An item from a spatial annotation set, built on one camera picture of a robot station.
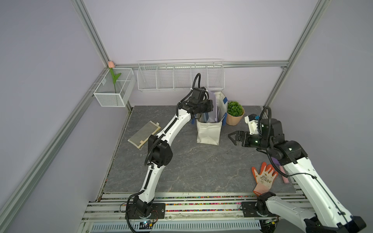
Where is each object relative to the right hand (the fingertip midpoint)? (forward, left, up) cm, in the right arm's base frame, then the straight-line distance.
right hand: (235, 135), depth 70 cm
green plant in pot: (+29, -9, -16) cm, 35 cm away
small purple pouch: (+20, +8, -8) cm, 23 cm away
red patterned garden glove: (-13, -21, -26) cm, 36 cm away
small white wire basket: (+29, +73, +3) cm, 79 cm away
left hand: (+23, +7, -2) cm, 24 cm away
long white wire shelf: (+48, +29, +3) cm, 56 cm away
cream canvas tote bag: (+13, +10, -16) cm, 23 cm away
